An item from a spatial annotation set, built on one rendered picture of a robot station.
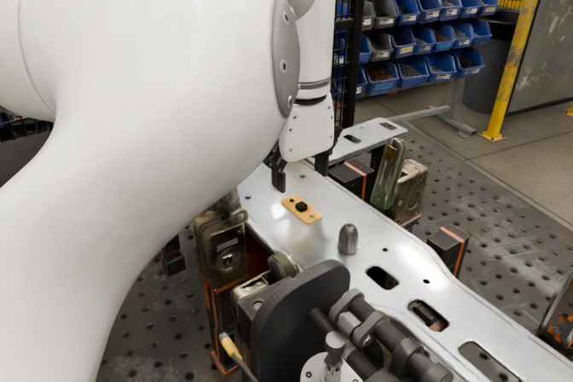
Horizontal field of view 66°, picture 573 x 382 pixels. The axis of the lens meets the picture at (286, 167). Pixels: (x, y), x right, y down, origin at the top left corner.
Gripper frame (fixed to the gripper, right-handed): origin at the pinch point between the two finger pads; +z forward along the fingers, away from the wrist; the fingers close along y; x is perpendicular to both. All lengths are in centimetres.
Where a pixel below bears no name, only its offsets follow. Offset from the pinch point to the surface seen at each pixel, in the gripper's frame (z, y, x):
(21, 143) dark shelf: 4, -38, 51
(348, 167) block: 9.0, 19.7, 8.6
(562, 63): 56, 301, 88
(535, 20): 21, 257, 94
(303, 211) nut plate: 7.0, 0.3, -0.9
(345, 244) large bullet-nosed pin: 5.4, -1.0, -13.4
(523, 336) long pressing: 7.5, 7.6, -38.4
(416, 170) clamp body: 2.6, 21.9, -7.5
